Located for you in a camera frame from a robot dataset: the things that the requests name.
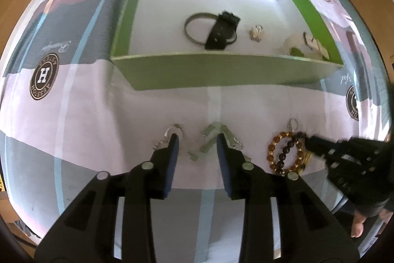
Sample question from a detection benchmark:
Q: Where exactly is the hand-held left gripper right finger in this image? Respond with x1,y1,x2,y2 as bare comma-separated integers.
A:
216,133,361,263

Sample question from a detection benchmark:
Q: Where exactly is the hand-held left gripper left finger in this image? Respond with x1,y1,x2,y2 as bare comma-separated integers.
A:
35,133,181,263

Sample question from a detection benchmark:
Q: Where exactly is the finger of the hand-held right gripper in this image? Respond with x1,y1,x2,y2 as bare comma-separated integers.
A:
303,135,370,153
309,148,364,190

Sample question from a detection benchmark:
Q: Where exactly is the silver ring pendant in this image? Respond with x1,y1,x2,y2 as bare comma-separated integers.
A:
152,124,186,150

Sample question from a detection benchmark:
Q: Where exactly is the silver zigzag hair clip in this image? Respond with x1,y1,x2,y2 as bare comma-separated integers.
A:
188,123,251,162

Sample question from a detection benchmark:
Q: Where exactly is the black beaded bracelet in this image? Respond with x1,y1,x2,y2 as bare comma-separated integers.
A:
278,133,306,168

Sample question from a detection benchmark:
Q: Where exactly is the amber beaded bracelet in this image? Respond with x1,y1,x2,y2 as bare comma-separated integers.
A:
267,131,311,176

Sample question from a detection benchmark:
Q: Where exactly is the green cardboard box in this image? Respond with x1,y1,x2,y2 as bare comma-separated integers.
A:
110,0,344,91

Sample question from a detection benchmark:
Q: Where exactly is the white wrist watch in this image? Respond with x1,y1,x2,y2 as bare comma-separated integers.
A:
283,31,331,61

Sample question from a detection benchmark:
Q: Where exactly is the black wrist watch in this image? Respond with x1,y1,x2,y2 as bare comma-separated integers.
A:
206,12,241,50

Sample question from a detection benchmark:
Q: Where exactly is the person's right hand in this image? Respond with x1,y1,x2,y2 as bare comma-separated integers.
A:
351,208,394,239

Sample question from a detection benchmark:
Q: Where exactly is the striped printed bedsheet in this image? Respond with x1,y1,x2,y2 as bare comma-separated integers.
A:
0,0,391,260

